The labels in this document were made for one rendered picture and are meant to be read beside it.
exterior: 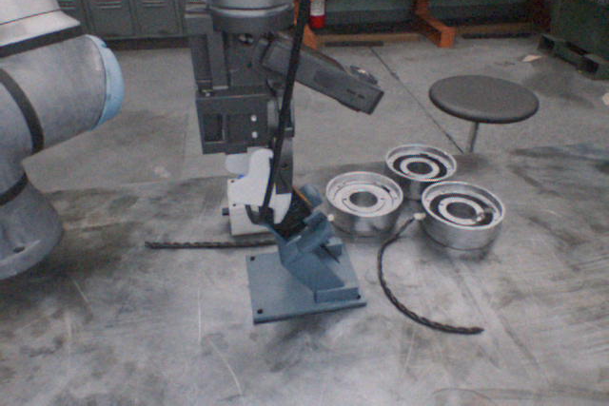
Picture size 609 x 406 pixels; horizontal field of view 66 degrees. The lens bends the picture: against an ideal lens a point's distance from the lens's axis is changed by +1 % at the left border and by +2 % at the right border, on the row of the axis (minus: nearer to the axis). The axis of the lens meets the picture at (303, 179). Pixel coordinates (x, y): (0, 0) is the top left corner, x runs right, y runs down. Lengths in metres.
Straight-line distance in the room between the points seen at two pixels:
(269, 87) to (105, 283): 0.33
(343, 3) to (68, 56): 3.93
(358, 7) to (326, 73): 4.13
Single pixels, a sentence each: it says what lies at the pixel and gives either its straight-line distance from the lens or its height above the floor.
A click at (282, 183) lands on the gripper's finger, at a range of 0.43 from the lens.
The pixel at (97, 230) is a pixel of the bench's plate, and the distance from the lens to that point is 0.70.
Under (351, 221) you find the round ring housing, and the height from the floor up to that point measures 0.83.
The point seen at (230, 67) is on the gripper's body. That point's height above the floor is 1.07.
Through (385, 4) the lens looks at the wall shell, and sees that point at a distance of 4.60.
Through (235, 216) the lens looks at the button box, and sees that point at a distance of 0.62.
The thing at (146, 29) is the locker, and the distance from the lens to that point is 3.92.
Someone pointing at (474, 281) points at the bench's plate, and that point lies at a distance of 0.61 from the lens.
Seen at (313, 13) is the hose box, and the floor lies 0.14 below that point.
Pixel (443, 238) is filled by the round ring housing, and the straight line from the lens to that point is 0.63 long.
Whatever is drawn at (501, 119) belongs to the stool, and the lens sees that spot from 1.47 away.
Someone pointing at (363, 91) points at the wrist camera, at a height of 1.05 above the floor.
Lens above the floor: 1.21
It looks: 34 degrees down
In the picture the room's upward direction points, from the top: straight up
